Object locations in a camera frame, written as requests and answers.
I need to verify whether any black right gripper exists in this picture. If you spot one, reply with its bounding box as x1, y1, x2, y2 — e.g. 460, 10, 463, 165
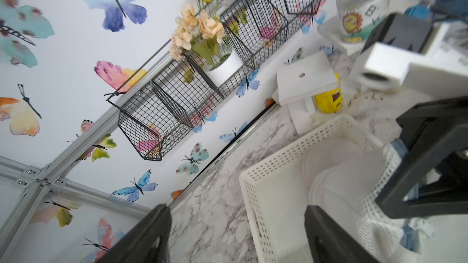
375, 96, 468, 219

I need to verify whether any white tiered wooden shelf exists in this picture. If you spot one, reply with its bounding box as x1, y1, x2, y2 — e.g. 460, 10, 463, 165
271, 0, 439, 136

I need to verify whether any yellow plastic bottle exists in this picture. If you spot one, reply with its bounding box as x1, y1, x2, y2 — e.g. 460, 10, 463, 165
314, 72, 343, 114

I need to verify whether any white perforated plastic basket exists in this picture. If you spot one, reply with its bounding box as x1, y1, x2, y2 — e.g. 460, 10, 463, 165
240, 114, 383, 263

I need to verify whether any green lidded glass jar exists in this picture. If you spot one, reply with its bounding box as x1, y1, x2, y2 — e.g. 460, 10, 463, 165
336, 0, 390, 43

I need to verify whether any black wire wall basket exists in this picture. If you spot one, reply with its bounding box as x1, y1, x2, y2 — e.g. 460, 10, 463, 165
116, 0, 322, 161

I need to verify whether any pink trimmed mesh bag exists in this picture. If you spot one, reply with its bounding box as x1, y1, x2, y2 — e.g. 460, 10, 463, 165
302, 136, 363, 188

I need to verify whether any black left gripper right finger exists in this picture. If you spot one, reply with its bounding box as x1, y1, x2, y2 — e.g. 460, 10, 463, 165
305, 205, 377, 263

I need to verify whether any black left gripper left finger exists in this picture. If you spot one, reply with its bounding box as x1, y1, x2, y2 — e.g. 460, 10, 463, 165
97, 204, 172, 263

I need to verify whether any white mesh laundry bag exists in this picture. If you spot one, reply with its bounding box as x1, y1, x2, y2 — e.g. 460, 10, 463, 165
309, 141, 434, 263

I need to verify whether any white pot with flowers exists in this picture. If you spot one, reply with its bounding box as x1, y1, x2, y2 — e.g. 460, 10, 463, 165
169, 0, 242, 87

